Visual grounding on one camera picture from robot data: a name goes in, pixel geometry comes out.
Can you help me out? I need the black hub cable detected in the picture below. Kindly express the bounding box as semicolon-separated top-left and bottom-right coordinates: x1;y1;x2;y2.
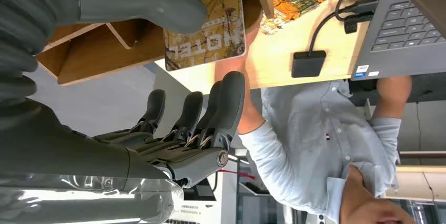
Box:
308;0;380;56

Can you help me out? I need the red cable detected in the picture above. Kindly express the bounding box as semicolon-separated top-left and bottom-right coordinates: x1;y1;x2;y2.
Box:
218;168;256;180

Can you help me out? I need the white machine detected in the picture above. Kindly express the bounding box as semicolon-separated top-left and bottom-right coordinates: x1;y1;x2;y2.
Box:
167;161;245;224

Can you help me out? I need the person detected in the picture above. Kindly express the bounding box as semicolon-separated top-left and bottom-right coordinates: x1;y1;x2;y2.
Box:
214;17;416;224

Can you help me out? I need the black square usb hub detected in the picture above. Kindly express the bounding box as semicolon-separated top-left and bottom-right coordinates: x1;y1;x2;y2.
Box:
291;50;327;78

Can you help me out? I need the black usb plug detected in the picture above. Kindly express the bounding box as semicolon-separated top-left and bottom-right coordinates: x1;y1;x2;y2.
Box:
343;1;379;35

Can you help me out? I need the wooden card holder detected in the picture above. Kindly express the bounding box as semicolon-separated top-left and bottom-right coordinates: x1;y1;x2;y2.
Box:
35;0;302;87

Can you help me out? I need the shiny silver robot cover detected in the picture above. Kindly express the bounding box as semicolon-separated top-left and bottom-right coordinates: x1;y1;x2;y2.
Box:
0;174;185;224

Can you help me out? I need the wooden shelf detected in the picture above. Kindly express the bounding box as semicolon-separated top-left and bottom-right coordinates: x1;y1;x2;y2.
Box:
383;165;446;202

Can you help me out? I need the grey laptop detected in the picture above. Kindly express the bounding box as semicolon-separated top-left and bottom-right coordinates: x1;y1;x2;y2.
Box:
350;0;446;82

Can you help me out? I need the ribbed grey right arm sleeve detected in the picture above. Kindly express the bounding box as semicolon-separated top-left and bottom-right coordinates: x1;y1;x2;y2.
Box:
0;0;82;111

